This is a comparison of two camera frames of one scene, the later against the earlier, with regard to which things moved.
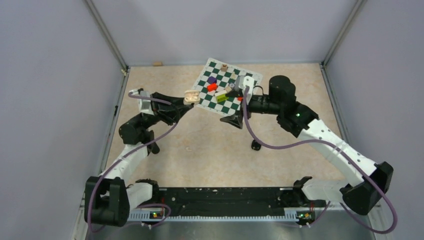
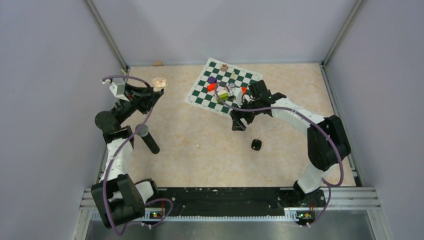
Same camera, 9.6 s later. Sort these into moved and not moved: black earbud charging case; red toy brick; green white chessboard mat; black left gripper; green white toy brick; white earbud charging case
Moved: black left gripper; white earbud charging case
Not moved: green white toy brick; red toy brick; green white chessboard mat; black earbud charging case
